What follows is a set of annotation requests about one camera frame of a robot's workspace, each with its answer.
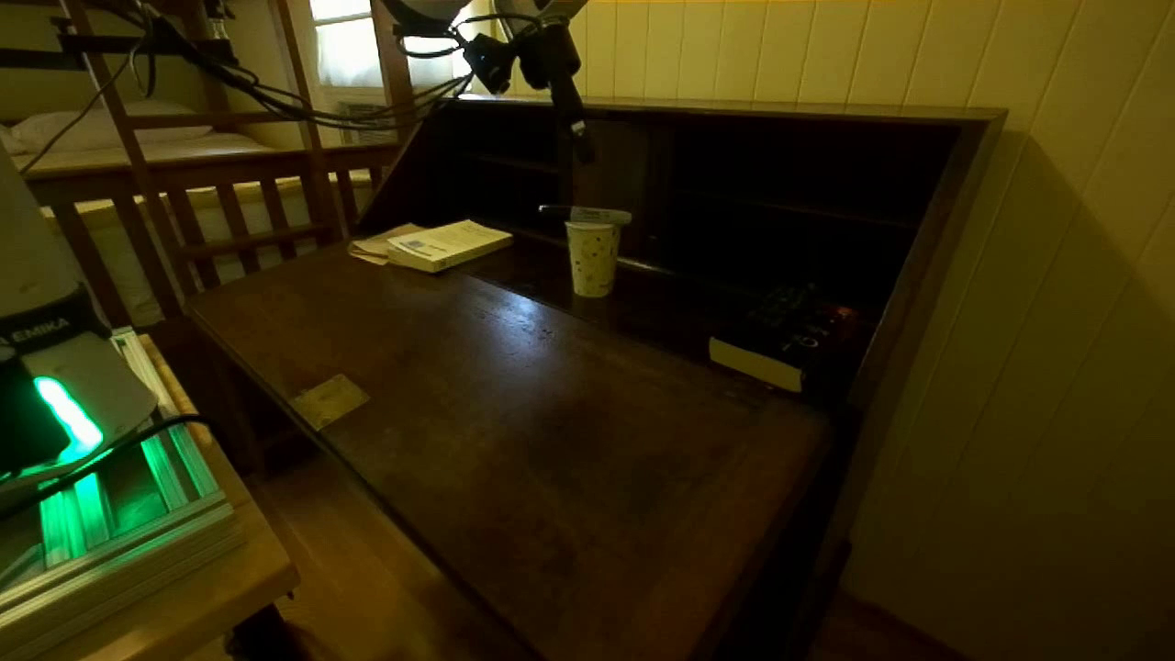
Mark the wooden slatted railing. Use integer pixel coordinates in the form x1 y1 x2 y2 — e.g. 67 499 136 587
21 0 417 327

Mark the beige paper notebook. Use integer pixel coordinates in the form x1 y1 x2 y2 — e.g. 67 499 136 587
346 220 428 269

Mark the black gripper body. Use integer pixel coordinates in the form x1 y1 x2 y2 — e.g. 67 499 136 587
488 0 597 39

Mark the cream fairy tales book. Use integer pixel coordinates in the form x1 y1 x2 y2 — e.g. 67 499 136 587
382 216 517 274

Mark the black power cable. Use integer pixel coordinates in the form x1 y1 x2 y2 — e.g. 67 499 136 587
0 411 212 508

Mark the black cable bundle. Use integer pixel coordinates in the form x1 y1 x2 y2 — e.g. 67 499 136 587
0 0 482 176

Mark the dark wooden secretary desk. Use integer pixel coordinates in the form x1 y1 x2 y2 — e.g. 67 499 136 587
180 96 1014 661

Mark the light wooden stand table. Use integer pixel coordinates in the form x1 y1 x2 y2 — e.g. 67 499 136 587
0 327 306 661

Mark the white patterned paper cup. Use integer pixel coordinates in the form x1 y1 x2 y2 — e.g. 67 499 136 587
561 211 633 301

